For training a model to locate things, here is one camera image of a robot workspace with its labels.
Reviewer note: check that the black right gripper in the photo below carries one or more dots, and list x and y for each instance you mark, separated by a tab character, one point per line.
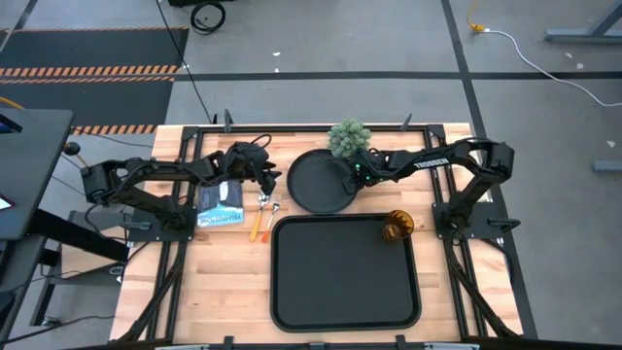
369	167

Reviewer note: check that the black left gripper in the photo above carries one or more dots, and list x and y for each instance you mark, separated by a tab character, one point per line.
248	160

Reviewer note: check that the black round plate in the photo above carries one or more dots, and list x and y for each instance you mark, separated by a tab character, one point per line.
316	185

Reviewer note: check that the amber ribbed cup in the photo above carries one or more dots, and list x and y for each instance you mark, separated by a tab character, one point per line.
397	226

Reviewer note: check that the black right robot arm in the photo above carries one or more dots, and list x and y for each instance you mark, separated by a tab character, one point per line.
437	160

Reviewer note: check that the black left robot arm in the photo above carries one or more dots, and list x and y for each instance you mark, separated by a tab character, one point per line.
160	170

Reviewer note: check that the black rectangular tray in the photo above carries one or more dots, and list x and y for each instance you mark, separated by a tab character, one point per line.
340	277

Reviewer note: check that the small green artificial plant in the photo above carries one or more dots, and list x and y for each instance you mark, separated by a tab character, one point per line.
349	138

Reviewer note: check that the blue white packet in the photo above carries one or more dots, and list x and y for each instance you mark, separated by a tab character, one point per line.
221	211

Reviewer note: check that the black round knob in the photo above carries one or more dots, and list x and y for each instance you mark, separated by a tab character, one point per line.
71	148

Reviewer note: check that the black mat with hazard stripes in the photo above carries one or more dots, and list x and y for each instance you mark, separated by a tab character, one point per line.
92	48

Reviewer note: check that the black side desk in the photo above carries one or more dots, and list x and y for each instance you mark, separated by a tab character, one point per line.
34	165

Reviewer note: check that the small grey desk foot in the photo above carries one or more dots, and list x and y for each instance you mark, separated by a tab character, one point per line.
607	166

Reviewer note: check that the grey desk leg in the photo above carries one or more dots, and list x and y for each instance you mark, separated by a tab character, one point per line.
583	35

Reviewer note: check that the black metal table frame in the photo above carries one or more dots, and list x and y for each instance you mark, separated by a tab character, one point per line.
311	129

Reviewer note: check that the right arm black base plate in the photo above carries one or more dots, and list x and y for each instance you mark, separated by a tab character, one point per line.
486	211

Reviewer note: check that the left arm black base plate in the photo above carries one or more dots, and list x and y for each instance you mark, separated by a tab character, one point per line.
146	234

